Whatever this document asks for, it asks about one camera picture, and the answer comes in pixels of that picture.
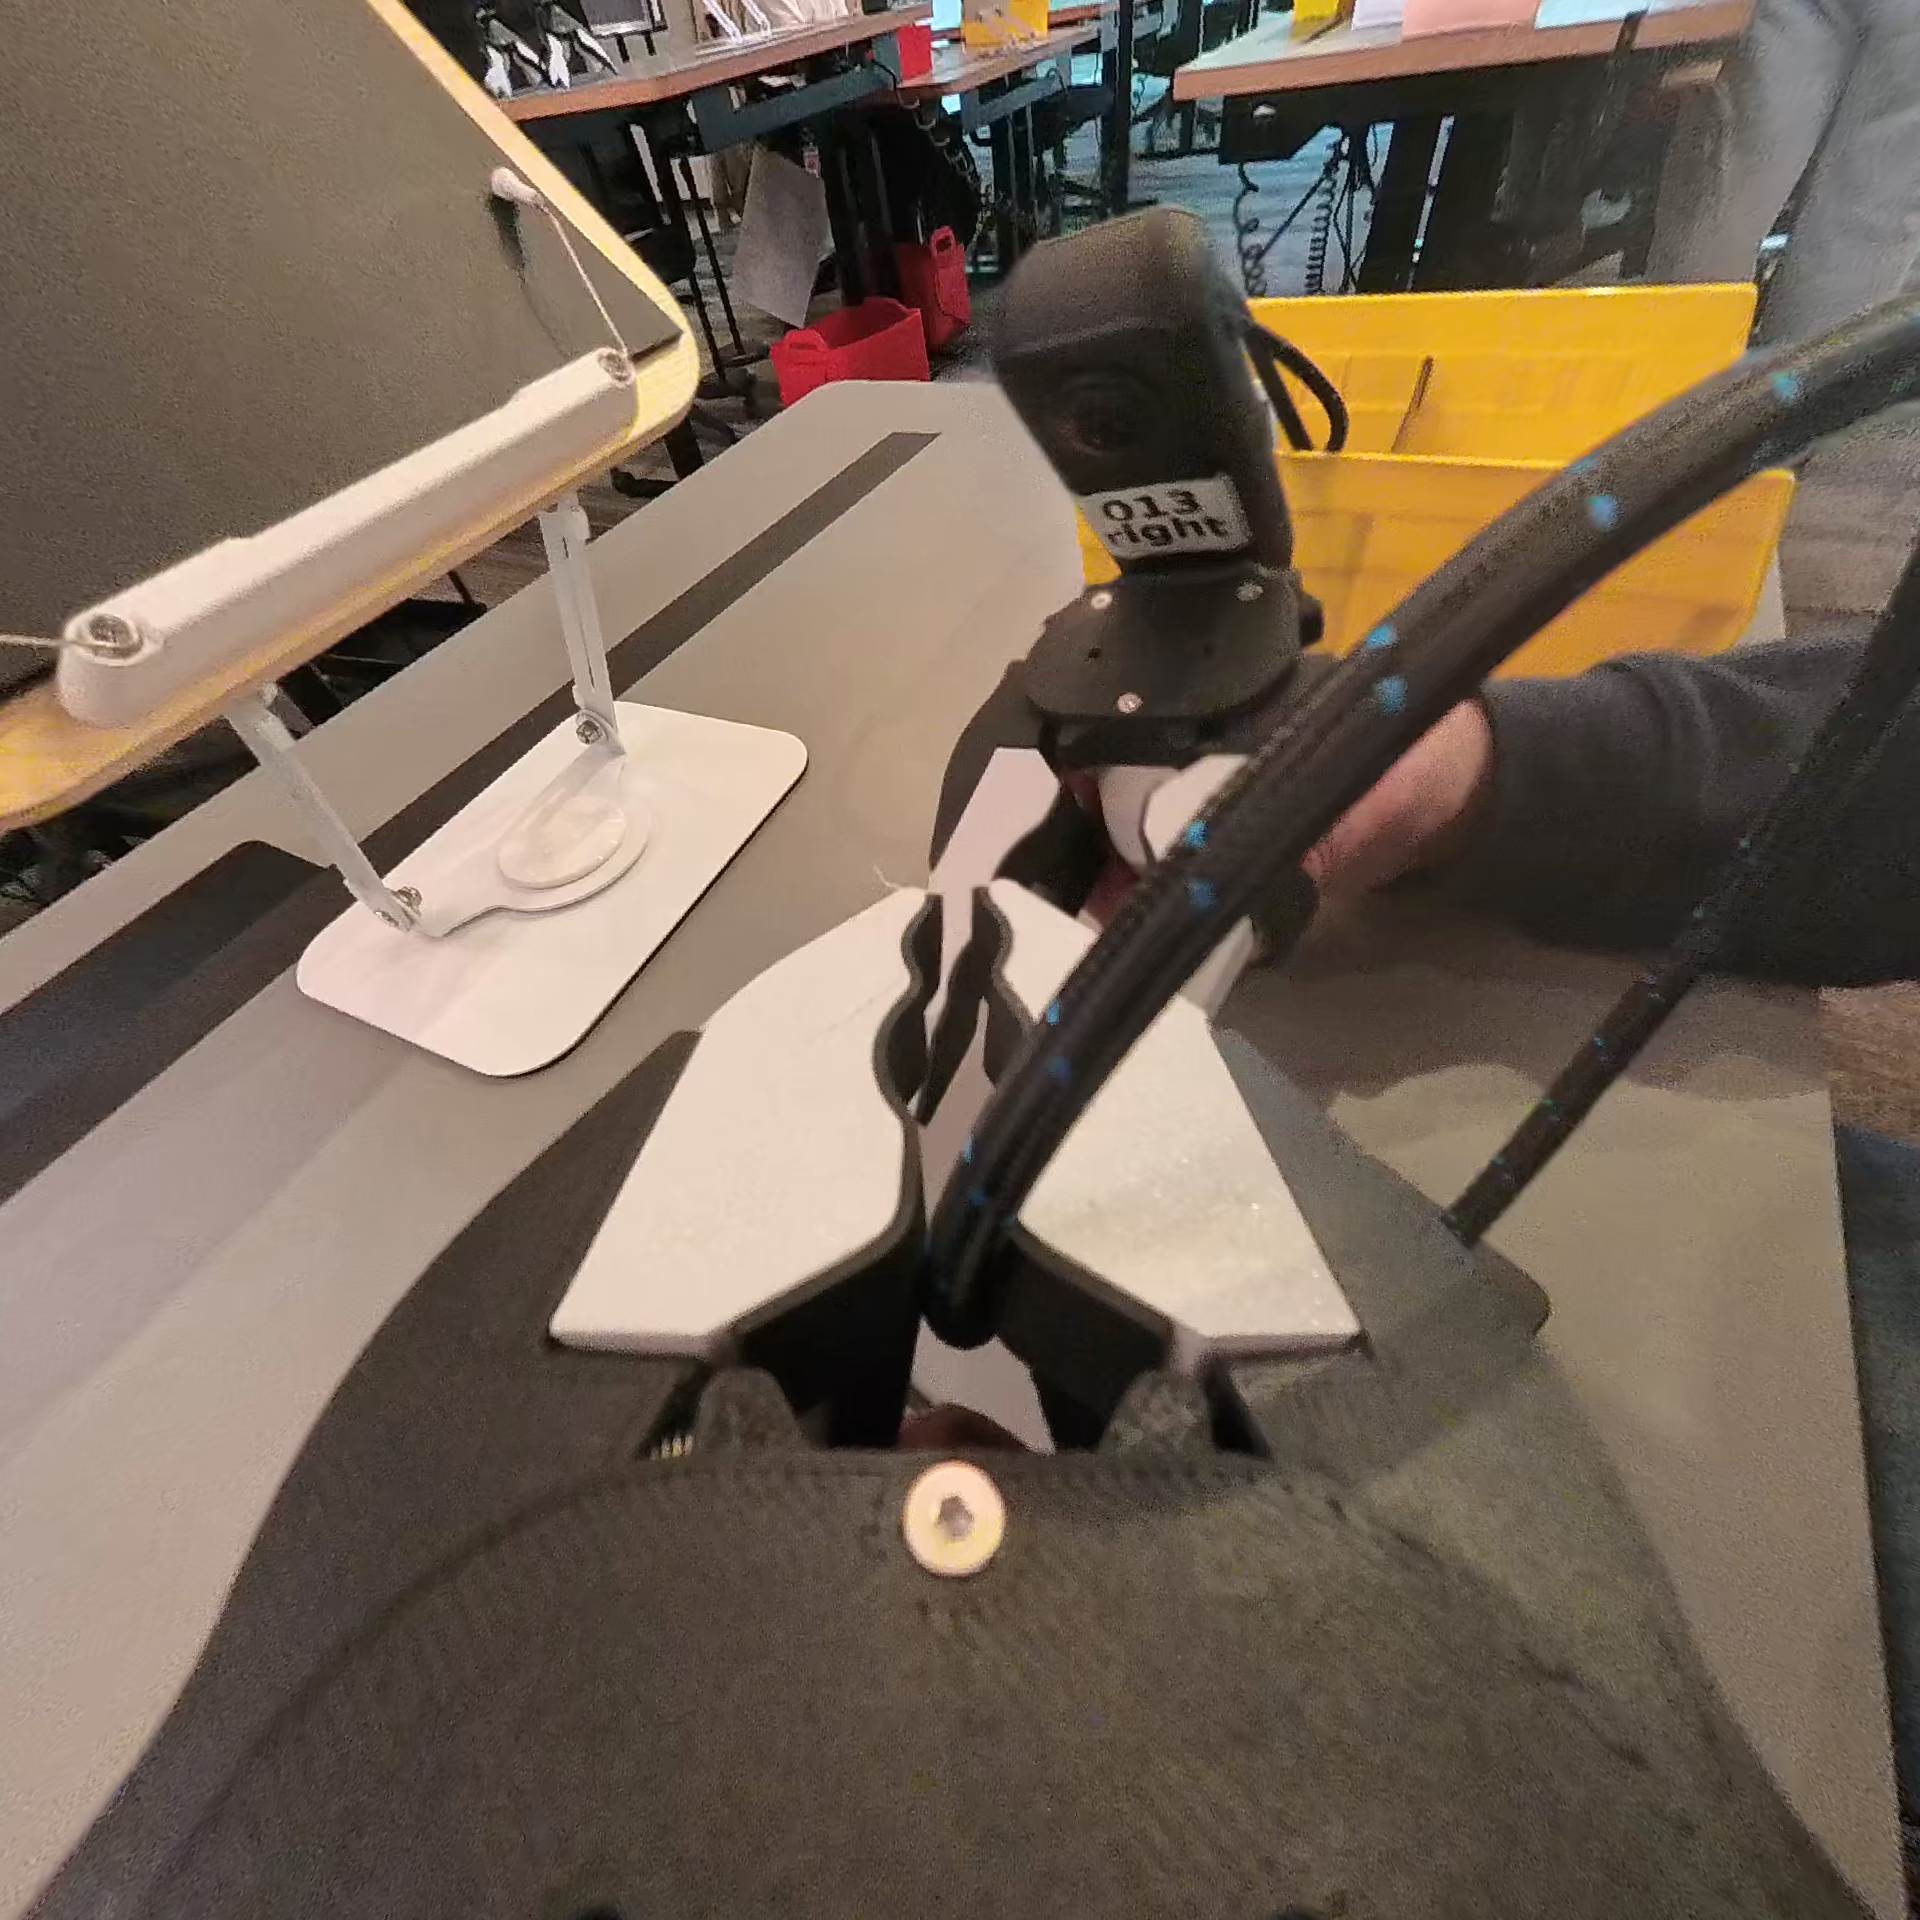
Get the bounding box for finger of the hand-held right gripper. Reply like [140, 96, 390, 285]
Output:
[1106, 755, 1260, 1012]
[918, 748, 1062, 1122]

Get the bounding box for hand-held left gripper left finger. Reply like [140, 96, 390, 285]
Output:
[546, 886, 943, 1374]

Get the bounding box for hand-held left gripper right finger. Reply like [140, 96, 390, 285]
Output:
[976, 883, 1367, 1382]

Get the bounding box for black braided hdmi cable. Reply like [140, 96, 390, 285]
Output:
[918, 293, 1920, 1354]

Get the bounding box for yellow divided storage bin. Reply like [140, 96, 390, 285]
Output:
[1079, 285, 1796, 683]

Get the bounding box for person's right forearm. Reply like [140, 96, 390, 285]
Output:
[1477, 638, 1920, 992]

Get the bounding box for person's right hand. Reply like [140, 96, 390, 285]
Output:
[1299, 696, 1501, 904]

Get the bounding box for white wooden laptop stand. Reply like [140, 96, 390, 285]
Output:
[0, 0, 812, 1082]

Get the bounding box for red plastic bin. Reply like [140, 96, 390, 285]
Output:
[891, 224, 976, 354]
[768, 294, 934, 410]

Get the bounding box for white hanging paper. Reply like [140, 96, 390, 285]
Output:
[728, 147, 837, 330]

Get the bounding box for person's blue jeans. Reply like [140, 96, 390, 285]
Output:
[1838, 1124, 1920, 1877]

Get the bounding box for black looped cable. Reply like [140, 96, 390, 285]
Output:
[1240, 317, 1352, 455]

